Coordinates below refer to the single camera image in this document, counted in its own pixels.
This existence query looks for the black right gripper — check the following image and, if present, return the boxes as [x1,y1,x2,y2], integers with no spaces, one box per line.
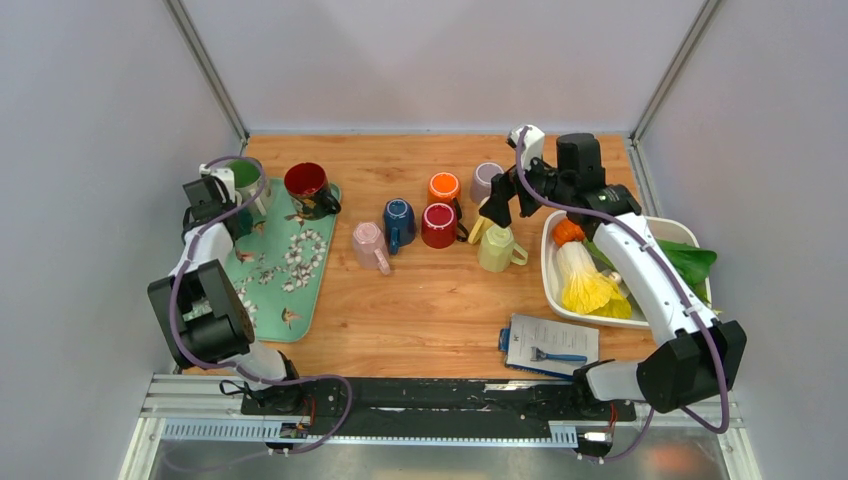
[479,145,573,227]

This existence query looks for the cream floral mug green inside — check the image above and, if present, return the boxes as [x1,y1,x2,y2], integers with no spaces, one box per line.
[227,160,274,216]

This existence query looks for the yellow mug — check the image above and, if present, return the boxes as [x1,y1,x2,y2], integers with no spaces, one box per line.
[468,197,494,245]

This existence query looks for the light green octagonal mug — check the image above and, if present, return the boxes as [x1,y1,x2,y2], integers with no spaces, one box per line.
[477,225,529,273]

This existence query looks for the red mug black handle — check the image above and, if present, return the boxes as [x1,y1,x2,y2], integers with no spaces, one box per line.
[421,203,469,249]

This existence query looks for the black skull mug red inside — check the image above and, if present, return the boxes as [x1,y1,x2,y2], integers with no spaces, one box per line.
[283,162,342,221]

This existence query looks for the dark blue octagonal mug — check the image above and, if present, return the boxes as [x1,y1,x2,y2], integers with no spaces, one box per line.
[383,198,417,255]

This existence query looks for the pink octagonal mug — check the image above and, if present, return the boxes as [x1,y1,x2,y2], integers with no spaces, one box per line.
[352,222,392,275]

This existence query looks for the dark green octagonal mug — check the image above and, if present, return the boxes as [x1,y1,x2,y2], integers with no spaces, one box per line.
[227,209,253,241]

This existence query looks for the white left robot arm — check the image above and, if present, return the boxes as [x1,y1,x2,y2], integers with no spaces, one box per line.
[147,175,306,415]

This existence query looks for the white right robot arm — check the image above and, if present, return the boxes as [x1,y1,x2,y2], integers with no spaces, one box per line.
[479,125,747,418]

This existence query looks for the small orange pumpkin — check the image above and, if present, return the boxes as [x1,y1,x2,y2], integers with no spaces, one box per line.
[551,218,586,247]

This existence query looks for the green floral serving tray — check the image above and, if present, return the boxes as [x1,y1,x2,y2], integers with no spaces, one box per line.
[224,178,336,343]

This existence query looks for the blue razor package card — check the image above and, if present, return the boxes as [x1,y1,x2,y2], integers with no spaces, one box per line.
[498,314,600,380]

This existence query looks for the white vegetable basin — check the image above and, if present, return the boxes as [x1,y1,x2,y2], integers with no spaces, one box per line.
[540,210,699,330]

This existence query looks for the green bok choy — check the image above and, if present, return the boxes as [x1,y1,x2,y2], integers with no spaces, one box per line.
[582,240,717,300]

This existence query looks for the mauve mug black handle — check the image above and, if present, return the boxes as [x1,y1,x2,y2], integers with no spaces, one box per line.
[470,162,504,205]

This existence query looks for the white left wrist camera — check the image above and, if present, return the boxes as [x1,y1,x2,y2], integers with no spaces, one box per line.
[198,164,240,203]

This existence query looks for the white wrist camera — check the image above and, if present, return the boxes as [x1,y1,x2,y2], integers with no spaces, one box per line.
[506,125,545,171]
[198,164,240,203]

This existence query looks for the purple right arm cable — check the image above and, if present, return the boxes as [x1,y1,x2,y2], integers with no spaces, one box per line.
[513,127,731,463]

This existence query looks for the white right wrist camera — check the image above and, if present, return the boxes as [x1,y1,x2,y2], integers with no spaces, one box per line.
[506,125,545,171]

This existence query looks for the orange mug black handle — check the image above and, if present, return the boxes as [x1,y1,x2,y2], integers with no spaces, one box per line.
[427,172,462,219]

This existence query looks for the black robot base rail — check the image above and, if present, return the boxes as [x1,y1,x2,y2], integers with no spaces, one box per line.
[241,377,636,440]

